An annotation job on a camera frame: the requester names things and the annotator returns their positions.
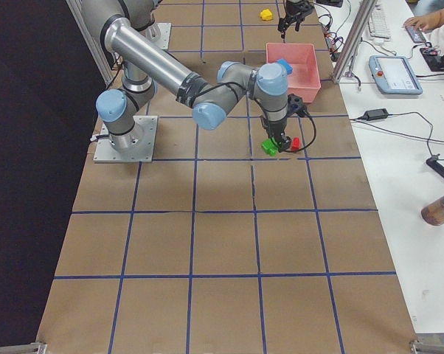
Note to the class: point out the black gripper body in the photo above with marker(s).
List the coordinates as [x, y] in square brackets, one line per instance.
[276, 128]
[293, 7]

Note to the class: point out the green toy block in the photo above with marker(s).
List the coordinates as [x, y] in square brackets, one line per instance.
[270, 147]

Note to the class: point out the yellow toy block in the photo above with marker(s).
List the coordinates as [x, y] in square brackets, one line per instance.
[266, 15]

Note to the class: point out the blue toy block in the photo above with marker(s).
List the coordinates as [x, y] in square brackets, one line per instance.
[286, 65]

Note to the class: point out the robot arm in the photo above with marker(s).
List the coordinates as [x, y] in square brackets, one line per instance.
[119, 25]

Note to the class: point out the pink plastic box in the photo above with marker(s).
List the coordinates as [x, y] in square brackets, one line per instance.
[304, 80]

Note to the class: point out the person hand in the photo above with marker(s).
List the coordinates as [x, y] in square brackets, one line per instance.
[422, 23]

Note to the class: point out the red toy block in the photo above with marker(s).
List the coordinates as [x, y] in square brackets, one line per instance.
[295, 144]

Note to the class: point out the white keyboard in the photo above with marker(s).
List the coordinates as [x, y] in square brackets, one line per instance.
[377, 26]

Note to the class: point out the black power adapter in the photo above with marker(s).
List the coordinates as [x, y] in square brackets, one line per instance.
[374, 114]

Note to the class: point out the teach pendant tablet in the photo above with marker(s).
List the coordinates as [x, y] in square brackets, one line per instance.
[394, 75]

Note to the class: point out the brown bottle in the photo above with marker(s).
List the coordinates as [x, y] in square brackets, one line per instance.
[434, 212]

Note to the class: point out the aluminium frame post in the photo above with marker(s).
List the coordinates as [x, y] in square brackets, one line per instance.
[344, 65]

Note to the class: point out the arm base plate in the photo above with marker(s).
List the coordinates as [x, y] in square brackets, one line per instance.
[135, 146]

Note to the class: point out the black camera stand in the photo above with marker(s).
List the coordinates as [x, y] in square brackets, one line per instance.
[433, 163]

